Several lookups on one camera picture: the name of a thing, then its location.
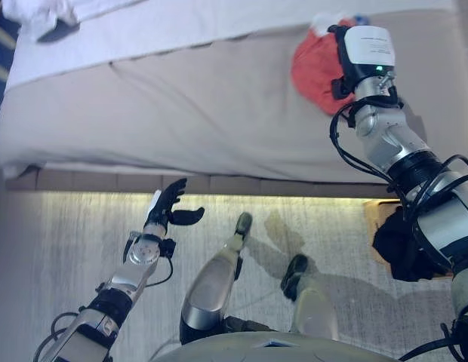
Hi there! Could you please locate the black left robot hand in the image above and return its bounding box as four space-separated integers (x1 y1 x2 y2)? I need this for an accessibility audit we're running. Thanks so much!
143 177 205 237

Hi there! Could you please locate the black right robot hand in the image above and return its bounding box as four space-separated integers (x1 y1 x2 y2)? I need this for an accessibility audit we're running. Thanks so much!
328 24 397 100

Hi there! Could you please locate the white garment with blue label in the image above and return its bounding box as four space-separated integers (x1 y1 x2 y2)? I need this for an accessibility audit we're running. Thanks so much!
311 11 371 37

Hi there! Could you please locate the orange garment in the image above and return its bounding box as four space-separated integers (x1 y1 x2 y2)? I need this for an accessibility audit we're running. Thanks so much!
291 18 356 116

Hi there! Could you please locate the black garment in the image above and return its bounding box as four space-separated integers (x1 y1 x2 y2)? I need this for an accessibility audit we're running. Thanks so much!
371 210 452 283

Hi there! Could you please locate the beige bed runner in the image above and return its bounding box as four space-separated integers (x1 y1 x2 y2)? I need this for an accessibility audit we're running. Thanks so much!
0 7 468 186

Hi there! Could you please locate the large bed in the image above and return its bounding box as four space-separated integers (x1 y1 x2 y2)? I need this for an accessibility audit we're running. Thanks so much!
0 0 468 197

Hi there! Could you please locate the brown woven basket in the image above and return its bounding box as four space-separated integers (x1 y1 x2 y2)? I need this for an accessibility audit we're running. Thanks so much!
362 198 454 280

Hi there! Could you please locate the grey striped rug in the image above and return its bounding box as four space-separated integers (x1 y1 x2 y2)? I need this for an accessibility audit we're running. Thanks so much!
29 190 468 362

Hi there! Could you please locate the silver left robot leg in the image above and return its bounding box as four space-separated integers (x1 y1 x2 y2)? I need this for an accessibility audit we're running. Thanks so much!
180 211 254 346

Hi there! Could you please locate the silver robot leg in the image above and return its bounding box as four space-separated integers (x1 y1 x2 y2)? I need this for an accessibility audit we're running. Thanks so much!
180 211 254 346
280 253 340 342

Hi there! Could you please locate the grey robot torso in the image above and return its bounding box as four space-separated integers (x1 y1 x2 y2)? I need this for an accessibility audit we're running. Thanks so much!
150 330 401 362

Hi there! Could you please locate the silver right robot leg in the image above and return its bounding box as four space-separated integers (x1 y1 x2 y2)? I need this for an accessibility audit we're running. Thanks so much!
280 253 340 342

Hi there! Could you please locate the white duvet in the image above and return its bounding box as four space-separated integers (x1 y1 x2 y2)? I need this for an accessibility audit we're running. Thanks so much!
2 0 457 95

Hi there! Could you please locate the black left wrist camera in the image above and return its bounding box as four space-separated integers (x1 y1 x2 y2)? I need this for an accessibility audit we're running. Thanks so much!
158 238 177 259

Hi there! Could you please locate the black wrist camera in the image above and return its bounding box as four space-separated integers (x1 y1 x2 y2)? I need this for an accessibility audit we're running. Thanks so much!
331 77 350 101
158 238 177 259

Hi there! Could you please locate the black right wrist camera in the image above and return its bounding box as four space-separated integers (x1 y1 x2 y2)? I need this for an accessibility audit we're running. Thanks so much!
331 77 350 101

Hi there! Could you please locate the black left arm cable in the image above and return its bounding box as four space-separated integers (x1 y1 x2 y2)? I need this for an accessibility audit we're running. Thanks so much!
32 256 174 362

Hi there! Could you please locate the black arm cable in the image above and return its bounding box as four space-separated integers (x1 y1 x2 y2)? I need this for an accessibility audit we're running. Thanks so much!
32 256 174 362
329 101 468 362

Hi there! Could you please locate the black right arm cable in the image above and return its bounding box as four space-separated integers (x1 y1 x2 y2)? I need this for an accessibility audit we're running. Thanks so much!
329 101 468 362

